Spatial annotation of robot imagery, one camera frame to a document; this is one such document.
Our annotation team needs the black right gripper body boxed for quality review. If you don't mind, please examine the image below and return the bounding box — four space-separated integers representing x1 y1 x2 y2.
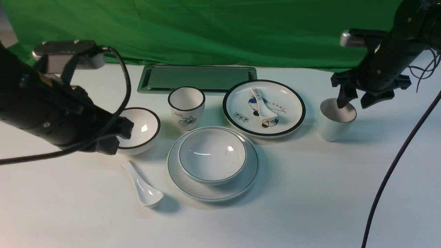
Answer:
331 36 427 94

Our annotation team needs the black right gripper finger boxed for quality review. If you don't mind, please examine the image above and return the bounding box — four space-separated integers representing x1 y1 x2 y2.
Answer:
337 85 358 109
360 91 395 109

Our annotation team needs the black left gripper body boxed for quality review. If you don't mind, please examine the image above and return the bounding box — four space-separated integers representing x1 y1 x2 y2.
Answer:
41 86 134 155

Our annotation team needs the plain white cup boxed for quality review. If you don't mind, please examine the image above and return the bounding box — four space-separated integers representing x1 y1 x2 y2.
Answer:
317 98 357 142

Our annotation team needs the white printed ceramic spoon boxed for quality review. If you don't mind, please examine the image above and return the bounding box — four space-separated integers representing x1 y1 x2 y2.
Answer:
252 88 278 120

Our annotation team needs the plain white ceramic spoon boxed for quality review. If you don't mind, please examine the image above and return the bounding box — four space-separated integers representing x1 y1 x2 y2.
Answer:
119 159 164 208

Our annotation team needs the thin-rimmed white bowl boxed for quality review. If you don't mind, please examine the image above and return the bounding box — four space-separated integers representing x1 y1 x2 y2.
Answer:
178 128 247 185

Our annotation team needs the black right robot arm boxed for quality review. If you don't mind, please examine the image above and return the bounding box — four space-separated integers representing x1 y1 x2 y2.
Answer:
331 0 441 109

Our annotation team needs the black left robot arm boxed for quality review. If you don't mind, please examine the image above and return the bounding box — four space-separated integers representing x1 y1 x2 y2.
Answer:
1 40 134 155

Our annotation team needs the green backdrop cloth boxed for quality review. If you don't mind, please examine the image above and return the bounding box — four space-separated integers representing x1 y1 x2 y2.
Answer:
1 0 401 71

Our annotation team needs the black-rimmed white bowl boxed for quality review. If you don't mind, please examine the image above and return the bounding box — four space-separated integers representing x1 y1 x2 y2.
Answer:
117 107 161 155

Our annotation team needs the grey metal table hatch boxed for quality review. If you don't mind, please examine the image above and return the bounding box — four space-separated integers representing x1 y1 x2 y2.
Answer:
137 64 258 95

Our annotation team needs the black-rimmed illustrated plate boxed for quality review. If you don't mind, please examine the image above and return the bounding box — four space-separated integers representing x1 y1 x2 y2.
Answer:
222 80 306 139

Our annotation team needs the white cup with bicycle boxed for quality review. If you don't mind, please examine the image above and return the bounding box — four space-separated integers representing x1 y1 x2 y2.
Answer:
167 87 205 131

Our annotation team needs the plain white plate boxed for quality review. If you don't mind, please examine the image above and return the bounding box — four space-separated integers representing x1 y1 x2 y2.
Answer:
167 127 260 203

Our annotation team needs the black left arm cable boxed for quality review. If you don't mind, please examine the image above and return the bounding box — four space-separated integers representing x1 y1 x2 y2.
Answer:
0 46 132 165

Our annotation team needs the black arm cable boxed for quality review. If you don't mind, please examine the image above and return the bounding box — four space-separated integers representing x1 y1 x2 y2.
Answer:
361 90 441 248
0 46 132 165

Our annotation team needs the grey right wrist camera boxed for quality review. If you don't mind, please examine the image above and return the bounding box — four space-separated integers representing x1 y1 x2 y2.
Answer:
340 29 388 48

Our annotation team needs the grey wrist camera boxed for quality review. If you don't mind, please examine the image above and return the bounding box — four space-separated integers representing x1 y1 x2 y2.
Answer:
32 40 105 74
340 29 388 48

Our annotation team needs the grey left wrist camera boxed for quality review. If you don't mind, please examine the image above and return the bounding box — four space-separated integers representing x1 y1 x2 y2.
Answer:
32 40 105 74

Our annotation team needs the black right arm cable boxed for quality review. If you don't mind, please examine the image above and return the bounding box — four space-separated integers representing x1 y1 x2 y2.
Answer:
361 90 441 248

